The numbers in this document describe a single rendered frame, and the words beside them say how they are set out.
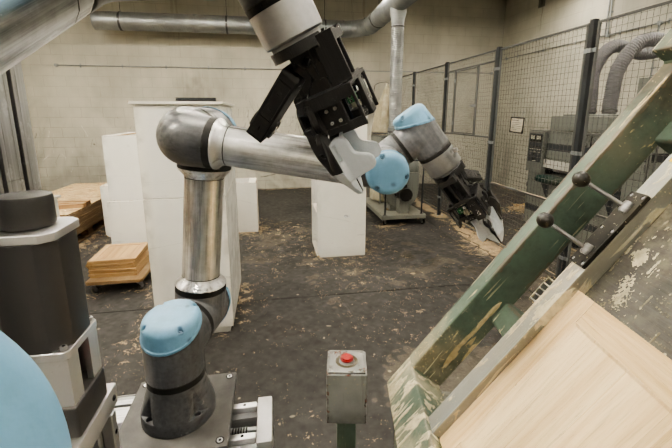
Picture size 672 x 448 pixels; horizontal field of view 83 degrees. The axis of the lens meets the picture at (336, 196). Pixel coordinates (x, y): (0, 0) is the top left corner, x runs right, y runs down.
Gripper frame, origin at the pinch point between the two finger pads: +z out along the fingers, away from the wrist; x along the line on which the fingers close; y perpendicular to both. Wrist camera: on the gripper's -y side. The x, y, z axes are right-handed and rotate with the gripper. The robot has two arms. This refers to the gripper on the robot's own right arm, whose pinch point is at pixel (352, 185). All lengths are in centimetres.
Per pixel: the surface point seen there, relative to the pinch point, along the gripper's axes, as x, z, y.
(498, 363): 17, 62, 4
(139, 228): 226, 76, -372
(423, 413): 12, 73, -18
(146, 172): 142, 9, -204
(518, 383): 12, 62, 8
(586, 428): -1, 56, 19
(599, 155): 62, 41, 39
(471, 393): 13, 67, -3
